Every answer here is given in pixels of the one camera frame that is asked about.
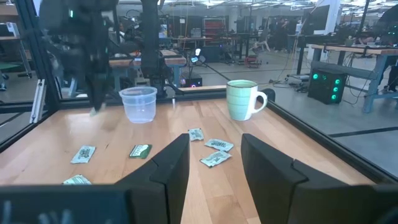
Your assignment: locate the lamp on tripod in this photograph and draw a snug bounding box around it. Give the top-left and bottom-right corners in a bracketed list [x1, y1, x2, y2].
[190, 48, 233, 82]

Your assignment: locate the grey chair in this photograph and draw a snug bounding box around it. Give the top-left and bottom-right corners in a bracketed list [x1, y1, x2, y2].
[252, 29, 271, 53]

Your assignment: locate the black wall monitor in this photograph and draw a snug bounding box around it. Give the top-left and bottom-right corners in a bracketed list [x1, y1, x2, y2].
[303, 4, 330, 35]

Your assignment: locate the black frame clamp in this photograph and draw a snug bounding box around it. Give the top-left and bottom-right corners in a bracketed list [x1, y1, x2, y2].
[260, 88, 277, 103]

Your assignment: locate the wooden workbench with blue legs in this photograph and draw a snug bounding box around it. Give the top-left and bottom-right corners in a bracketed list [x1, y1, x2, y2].
[108, 49, 187, 93]
[306, 43, 398, 114]

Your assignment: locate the clear plastic cup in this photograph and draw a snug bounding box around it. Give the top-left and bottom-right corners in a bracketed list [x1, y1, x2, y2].
[119, 86, 158, 124]

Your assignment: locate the red shelf rack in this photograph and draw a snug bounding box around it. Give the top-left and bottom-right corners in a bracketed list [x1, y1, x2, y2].
[202, 17, 227, 47]

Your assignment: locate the small black lit computer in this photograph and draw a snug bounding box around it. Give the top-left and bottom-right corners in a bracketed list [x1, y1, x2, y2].
[182, 74, 203, 88]

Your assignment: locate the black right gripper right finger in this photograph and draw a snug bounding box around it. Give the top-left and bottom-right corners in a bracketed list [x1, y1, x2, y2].
[241, 133, 349, 224]

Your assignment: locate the wooden shelf stand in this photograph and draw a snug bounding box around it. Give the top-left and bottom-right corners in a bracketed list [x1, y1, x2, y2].
[0, 2, 34, 78]

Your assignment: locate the computer tower with green fans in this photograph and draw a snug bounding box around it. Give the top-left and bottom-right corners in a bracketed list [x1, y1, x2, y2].
[307, 68, 348, 105]

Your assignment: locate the black aluminium table frame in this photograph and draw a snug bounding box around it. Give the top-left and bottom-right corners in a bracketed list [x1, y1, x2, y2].
[0, 0, 398, 186]

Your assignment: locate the dark green sachet packet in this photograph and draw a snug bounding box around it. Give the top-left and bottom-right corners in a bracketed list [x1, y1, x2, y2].
[129, 144, 153, 159]

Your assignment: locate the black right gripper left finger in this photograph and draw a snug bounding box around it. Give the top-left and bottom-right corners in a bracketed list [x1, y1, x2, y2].
[114, 133, 191, 224]

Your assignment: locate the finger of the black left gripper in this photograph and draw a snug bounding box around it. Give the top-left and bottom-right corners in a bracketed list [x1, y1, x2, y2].
[95, 74, 108, 112]
[84, 74, 98, 112]

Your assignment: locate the silver frame bracket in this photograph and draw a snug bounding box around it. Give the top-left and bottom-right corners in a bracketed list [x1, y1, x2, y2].
[29, 78, 47, 124]

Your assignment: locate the green ceramic mug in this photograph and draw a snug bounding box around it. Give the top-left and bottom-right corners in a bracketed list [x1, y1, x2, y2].
[226, 79, 268, 122]

